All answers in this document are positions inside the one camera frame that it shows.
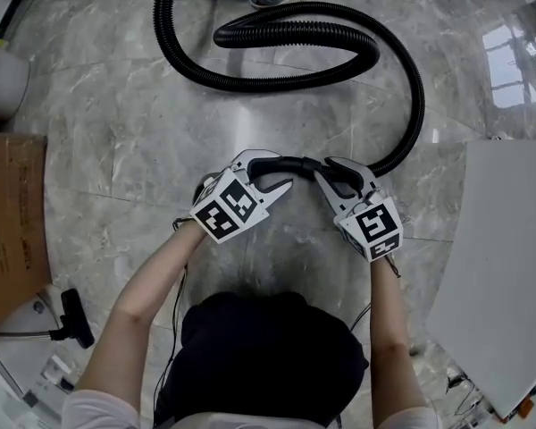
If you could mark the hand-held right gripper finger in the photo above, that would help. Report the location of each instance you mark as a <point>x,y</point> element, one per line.
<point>357,172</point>
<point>335,197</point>

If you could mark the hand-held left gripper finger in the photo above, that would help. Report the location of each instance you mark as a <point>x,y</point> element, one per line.
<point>272,195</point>
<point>250,157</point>

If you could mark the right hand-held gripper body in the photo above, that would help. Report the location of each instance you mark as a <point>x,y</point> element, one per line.
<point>375,226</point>

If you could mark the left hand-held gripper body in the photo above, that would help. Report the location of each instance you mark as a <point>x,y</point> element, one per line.
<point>223,208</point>

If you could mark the person's left forearm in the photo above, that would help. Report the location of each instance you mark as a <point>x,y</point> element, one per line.
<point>147,297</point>

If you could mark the person's right forearm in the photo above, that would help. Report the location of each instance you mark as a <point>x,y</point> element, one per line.
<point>393,329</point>

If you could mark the metal vacuum wand floor brush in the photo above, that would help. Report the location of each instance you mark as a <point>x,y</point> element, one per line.
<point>76,320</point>

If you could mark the white freestanding bathtub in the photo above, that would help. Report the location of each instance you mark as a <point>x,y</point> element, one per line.
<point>505,262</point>

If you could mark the person's black trousers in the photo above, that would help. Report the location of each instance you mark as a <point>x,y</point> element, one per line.
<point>268,355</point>

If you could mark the large brown cardboard box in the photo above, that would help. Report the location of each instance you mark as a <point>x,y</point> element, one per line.
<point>13,221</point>

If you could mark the person's white shirt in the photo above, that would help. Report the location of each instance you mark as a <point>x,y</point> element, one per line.
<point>98,411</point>

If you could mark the white pedestal basin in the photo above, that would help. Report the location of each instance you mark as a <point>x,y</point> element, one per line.
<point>4,83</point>

